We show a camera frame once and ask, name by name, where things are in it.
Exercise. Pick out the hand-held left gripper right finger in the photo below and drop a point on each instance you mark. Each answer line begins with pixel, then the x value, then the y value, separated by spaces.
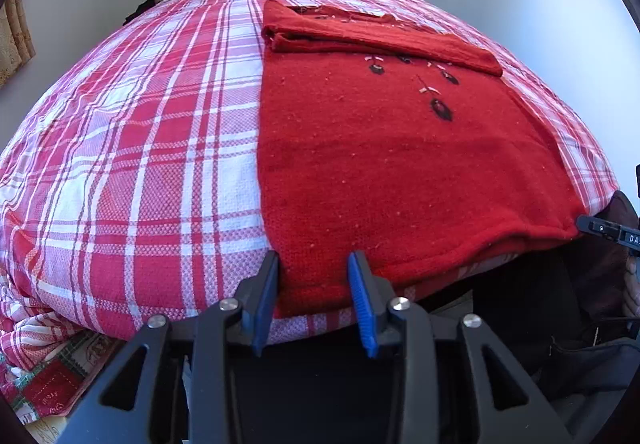
pixel 362 309

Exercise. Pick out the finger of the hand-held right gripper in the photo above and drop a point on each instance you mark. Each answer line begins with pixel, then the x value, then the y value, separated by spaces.
pixel 607 230

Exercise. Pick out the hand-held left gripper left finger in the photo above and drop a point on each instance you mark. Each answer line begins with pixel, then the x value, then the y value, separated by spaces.
pixel 262 309

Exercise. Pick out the red embroidered sweater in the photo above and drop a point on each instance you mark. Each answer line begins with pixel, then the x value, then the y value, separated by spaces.
pixel 400 163

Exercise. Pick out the person's left hand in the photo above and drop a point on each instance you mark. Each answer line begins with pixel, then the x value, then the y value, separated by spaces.
pixel 633 281

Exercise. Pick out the person's maroon clothing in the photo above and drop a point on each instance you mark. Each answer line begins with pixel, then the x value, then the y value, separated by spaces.
pixel 612 264

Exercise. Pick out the person's dark pants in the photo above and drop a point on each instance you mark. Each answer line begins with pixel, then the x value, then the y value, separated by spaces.
pixel 520 304

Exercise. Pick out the red plaid bed sheet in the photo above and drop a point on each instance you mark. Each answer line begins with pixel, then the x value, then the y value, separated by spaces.
pixel 125 148

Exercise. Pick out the patchwork quilt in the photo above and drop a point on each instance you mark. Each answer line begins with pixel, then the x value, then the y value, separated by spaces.
pixel 50 384

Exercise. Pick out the dark cloth beside bed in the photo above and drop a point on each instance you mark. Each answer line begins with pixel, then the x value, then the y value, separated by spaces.
pixel 137 9

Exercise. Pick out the beige side window curtain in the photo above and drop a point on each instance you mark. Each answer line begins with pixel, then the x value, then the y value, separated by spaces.
pixel 15 33

